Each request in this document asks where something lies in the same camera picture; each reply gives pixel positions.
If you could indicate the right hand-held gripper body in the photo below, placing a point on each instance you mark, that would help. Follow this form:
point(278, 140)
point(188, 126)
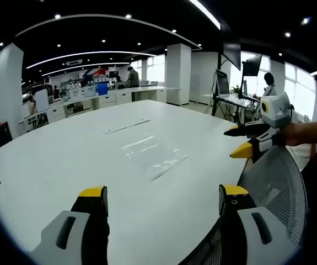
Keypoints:
point(274, 109)

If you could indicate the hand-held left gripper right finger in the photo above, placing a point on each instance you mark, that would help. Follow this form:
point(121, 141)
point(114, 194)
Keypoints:
point(246, 232)

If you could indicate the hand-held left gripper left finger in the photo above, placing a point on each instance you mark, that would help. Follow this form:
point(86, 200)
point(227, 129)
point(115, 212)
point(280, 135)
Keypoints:
point(64, 234)

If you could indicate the clear resealable plastic bag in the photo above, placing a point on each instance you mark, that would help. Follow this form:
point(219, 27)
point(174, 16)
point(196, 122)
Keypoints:
point(153, 158)

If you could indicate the white desk with equipment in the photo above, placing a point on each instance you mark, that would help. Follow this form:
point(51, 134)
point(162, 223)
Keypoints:
point(230, 101)

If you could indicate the green potted plant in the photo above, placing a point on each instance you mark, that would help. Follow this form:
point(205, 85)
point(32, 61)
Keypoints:
point(236, 89)

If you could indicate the grey mesh office chair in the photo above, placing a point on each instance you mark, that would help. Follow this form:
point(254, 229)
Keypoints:
point(274, 193)

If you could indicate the hanging black display screen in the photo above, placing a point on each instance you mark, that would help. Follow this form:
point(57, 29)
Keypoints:
point(232, 55)
point(252, 65)

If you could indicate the computer monitor on stand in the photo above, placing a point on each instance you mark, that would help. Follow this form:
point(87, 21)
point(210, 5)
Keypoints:
point(222, 82)

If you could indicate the white counter cabinets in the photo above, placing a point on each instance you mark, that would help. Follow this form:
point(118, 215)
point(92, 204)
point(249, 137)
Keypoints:
point(97, 100)

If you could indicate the blue storage box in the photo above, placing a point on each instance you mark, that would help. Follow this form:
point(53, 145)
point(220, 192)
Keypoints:
point(102, 89)

